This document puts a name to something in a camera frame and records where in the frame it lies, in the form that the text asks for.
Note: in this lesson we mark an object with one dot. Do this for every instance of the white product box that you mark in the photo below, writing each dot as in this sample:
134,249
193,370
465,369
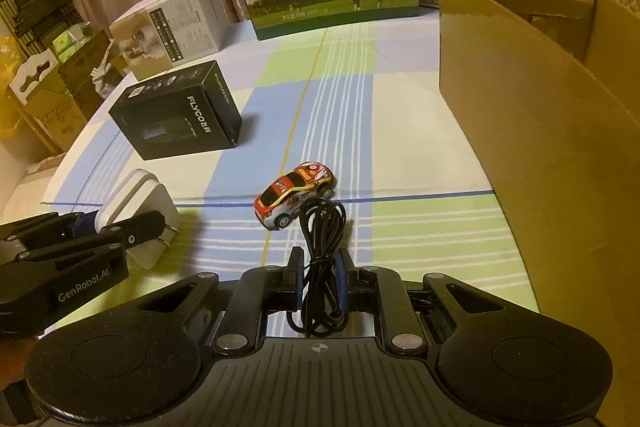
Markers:
170,27

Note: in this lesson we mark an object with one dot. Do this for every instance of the black folding cart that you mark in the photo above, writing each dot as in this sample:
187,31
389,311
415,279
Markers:
35,2

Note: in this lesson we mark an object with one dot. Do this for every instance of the red toy car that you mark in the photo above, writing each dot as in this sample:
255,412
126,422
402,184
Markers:
292,194

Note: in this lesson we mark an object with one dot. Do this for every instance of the black product box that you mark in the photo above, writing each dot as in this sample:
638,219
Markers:
175,117

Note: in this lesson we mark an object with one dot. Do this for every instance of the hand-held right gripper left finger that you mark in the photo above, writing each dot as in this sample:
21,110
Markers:
296,279

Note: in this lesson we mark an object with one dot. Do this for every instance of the yellow plastic bag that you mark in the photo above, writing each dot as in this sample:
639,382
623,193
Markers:
9,92

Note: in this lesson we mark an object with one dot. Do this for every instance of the crumpled white plastic wrap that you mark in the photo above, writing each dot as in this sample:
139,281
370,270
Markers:
107,72

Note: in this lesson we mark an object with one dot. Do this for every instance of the plaid tablecloth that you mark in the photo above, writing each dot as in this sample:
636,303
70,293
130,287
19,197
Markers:
350,117

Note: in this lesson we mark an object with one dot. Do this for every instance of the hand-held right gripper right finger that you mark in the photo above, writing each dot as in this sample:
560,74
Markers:
345,279

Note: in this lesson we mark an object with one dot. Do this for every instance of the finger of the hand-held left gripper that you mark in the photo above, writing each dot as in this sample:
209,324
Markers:
85,223
135,229

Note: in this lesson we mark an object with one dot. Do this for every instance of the brown cardboard box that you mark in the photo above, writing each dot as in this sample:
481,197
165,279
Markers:
550,157

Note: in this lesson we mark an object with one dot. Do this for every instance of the brown box with green top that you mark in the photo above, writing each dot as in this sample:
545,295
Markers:
82,67

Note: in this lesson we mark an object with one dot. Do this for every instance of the white charger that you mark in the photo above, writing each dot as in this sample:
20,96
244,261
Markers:
145,197

